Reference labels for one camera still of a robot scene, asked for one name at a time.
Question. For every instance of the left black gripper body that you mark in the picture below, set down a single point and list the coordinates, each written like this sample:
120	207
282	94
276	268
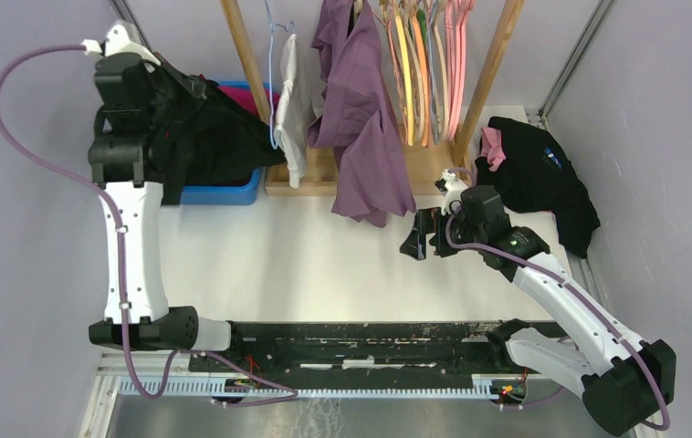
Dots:
176	99

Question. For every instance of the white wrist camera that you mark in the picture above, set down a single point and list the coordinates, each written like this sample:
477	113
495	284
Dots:
122	37
451	187

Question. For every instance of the magenta garment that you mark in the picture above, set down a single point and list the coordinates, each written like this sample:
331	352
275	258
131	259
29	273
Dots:
242	95

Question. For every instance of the green hanger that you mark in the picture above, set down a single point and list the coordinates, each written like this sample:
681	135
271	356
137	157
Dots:
421	17

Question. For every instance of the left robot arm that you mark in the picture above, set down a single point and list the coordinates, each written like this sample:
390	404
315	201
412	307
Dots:
143	99

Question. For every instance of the pink garment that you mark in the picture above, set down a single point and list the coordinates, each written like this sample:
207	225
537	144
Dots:
492	148

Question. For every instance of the black garment pile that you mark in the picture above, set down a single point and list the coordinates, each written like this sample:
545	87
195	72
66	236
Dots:
538	176

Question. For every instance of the purple garment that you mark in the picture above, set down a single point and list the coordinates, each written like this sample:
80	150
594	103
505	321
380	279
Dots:
357	121

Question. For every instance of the orange hanger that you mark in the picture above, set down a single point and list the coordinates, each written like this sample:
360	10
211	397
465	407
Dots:
423	81

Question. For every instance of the white skirt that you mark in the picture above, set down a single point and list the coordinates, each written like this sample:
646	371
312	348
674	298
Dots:
294	112

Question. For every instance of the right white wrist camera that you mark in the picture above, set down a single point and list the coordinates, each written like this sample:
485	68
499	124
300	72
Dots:
451	187

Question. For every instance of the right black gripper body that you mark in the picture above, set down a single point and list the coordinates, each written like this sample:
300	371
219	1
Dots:
433	220

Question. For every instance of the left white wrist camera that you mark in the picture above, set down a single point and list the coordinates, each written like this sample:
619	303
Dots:
122	37

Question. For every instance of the wooden hanger rack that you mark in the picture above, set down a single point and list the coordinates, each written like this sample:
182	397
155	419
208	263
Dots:
423	164

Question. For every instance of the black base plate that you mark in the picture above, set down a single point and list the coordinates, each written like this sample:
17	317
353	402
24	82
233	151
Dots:
369	356

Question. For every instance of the blue plastic bin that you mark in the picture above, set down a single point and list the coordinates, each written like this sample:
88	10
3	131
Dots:
242	191

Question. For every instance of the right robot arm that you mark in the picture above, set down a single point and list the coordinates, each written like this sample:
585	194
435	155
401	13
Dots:
621	379

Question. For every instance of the pink hanger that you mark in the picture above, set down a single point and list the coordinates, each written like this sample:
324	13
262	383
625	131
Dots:
457	14

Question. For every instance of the yellow hanger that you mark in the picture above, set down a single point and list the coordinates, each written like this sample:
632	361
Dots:
406	69

